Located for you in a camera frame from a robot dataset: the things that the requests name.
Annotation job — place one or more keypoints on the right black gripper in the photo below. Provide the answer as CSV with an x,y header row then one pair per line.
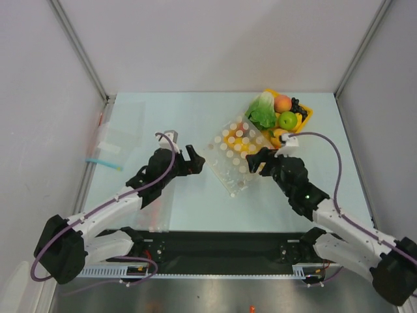
x,y
269,164

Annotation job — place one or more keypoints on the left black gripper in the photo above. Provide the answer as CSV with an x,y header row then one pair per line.
x,y
193,166

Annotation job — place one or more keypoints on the white-dotted zip top bag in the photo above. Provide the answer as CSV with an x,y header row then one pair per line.
x,y
233,156

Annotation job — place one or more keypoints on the toy napa cabbage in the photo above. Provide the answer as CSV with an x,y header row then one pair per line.
x,y
261,111

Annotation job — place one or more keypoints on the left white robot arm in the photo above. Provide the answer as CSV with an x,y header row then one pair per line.
x,y
67,245

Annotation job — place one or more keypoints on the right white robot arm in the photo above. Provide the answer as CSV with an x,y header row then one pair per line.
x,y
388,263

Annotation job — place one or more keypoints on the red-printed clear bag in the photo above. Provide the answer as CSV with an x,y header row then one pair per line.
x,y
156,216

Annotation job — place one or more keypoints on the toy orange apricot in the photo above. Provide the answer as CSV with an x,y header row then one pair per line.
x,y
275,136

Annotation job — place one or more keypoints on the yellow plastic tray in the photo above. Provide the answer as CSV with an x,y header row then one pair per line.
x,y
296,129

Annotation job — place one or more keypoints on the toy green apple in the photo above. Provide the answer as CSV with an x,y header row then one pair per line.
x,y
287,120

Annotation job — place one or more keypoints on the toy peach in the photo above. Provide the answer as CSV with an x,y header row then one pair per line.
x,y
282,103

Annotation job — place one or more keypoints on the toy black grapes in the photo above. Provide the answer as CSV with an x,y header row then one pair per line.
x,y
297,108

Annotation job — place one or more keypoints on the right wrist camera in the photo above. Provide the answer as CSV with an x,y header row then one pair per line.
x,y
289,144

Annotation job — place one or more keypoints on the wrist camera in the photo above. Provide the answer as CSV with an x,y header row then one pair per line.
x,y
168,140
289,144

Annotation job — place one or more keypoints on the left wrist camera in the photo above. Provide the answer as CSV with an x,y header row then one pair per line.
x,y
168,140

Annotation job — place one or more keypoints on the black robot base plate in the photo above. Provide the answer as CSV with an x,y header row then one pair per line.
x,y
233,248

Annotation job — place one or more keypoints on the white slotted cable duct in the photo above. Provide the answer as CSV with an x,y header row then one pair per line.
x,y
247,270

